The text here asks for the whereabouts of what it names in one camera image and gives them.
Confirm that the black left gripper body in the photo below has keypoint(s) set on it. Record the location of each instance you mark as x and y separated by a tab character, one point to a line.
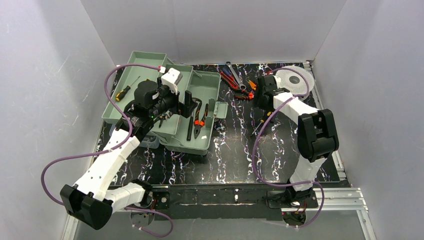
182	106

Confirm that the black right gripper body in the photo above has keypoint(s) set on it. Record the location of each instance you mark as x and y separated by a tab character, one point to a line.
260	97

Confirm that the black orange pliers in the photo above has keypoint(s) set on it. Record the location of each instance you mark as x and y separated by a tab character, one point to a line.
199	123

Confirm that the grey green tool box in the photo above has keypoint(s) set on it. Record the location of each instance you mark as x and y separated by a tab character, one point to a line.
172	134

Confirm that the black yellow screwdriver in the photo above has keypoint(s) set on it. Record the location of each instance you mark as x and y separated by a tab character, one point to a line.
120	95

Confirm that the claw hammer black handle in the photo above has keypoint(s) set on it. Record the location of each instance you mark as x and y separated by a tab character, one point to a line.
190	127

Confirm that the black long nose pliers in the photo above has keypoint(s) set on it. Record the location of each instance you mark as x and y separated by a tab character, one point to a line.
162	118

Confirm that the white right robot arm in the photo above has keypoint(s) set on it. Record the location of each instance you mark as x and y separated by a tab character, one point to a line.
317	136

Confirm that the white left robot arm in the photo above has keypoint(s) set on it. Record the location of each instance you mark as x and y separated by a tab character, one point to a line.
89	199

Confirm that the grey combination wrench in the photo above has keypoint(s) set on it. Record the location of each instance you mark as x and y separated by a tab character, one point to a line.
240	84

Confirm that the white filament spool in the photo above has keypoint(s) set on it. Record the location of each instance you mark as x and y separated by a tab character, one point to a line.
296	82

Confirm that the red black utility knife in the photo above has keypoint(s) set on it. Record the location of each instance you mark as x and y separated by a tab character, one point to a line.
228	81

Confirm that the blue red small screwdriver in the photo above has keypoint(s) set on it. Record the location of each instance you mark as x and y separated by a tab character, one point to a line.
230	77

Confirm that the red handled cutter pliers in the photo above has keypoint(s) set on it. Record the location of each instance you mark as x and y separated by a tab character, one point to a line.
244	96

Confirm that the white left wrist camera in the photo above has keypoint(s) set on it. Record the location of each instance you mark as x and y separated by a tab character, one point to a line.
171	79

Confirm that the thin orange handled screwdriver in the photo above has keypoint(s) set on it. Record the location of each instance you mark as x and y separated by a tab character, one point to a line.
261	122

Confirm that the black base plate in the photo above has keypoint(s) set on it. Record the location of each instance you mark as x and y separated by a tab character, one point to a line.
226	201

